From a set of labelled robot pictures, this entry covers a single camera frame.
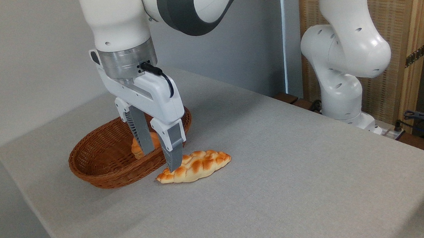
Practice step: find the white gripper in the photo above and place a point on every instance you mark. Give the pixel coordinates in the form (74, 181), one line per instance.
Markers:
(156, 97)

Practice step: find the long braided bread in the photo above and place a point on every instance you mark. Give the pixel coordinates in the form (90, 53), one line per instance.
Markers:
(200, 164)

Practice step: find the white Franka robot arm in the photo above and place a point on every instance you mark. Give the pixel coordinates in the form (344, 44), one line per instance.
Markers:
(118, 16)

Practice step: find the small round bread roll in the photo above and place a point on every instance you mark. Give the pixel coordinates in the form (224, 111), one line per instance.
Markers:
(136, 148)

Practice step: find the brown wicker basket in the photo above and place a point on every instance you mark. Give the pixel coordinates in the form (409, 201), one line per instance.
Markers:
(99, 151)

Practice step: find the white vertical trim strip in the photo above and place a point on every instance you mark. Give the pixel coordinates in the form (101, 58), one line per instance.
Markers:
(285, 32)

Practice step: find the metal screen hinge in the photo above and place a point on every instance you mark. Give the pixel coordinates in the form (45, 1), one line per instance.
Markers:
(415, 55)

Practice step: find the woven screen with wooden frame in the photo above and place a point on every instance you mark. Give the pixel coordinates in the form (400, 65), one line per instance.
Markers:
(393, 3)

